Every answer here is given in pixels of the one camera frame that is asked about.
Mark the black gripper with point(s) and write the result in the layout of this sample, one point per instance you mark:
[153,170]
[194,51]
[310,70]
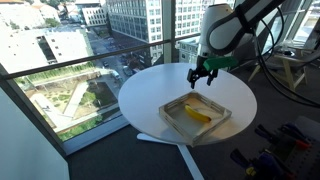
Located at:
[200,66]

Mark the dark window handrail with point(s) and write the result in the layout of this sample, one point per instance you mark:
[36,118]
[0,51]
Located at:
[100,56]

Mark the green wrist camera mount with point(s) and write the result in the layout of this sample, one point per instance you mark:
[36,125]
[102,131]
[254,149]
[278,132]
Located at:
[221,62]

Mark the black clamp with red tip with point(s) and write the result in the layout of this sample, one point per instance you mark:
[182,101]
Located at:
[276,136]

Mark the blue clamp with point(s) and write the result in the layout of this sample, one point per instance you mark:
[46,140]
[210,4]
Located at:
[273,165]

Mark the light wooden slotted tray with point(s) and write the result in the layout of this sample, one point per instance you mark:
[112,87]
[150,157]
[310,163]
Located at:
[186,130]

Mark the black perforated mounting board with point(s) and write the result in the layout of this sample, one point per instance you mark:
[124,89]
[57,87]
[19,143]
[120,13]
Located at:
[308,163]

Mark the yellow banana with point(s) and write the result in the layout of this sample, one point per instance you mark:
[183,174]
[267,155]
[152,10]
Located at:
[196,115]

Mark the slim window mullion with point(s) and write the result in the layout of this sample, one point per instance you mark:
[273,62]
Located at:
[168,20]

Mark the dark slanted window frame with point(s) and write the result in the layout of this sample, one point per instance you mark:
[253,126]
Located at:
[33,115]

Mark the black clamp with yellow part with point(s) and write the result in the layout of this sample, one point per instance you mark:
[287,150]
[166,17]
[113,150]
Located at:
[241,160]

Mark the grey window bottom frame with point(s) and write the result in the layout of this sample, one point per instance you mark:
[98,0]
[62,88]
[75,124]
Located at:
[96,135]

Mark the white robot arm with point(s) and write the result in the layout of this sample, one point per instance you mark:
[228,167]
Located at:
[226,30]

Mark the white table base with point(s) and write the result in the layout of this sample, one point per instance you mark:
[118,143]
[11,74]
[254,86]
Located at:
[190,160]

